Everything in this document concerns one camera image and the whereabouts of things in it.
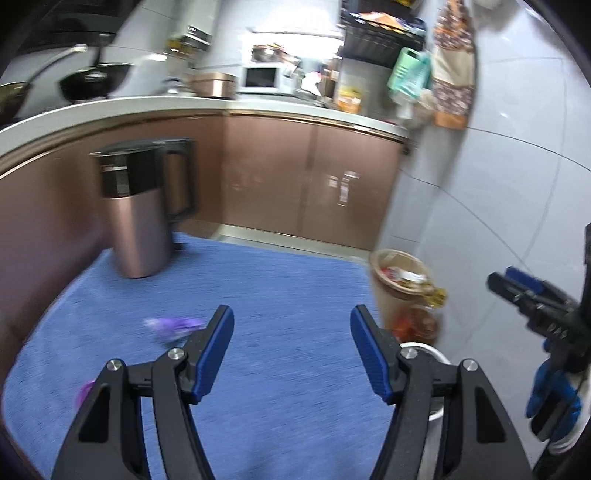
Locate floral apron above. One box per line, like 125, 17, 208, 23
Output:
431, 0, 476, 129

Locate blue towel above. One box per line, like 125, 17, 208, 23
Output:
2, 231, 402, 480

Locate black frying pan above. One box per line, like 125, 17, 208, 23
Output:
28, 44, 133, 103

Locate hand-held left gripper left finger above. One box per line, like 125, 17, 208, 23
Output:
51, 305, 235, 480

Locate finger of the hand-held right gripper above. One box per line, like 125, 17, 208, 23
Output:
487, 272, 556, 334
505, 266, 579, 315

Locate white microwave oven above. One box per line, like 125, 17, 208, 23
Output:
240, 65, 284, 93

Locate yellow packet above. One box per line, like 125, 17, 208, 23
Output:
337, 88, 362, 114

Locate brown kitchen cabinets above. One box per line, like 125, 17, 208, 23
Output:
0, 95, 411, 319

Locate white water heater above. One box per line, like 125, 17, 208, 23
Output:
185, 23, 216, 49

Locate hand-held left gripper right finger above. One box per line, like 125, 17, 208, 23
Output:
350, 305, 532, 480

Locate beige waste bin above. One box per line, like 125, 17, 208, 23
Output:
369, 249, 447, 344

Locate green bag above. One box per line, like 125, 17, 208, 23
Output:
387, 47, 433, 100

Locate white round bucket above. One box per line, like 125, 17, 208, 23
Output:
399, 342, 456, 422

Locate copper pot on counter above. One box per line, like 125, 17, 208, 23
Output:
189, 72, 238, 99

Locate brown electric kettle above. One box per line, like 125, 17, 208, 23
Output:
90, 138, 197, 280

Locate metal bowl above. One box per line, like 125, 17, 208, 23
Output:
252, 45, 287, 64

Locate person's right hand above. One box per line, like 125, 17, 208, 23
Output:
526, 357, 583, 440

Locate black wall rack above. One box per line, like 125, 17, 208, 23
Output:
339, 0, 426, 61

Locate brass wok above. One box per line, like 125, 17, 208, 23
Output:
0, 82, 29, 129

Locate black range hood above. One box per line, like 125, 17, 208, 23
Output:
0, 0, 139, 52

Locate long purple candy wrapper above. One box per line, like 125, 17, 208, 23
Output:
144, 316, 206, 343

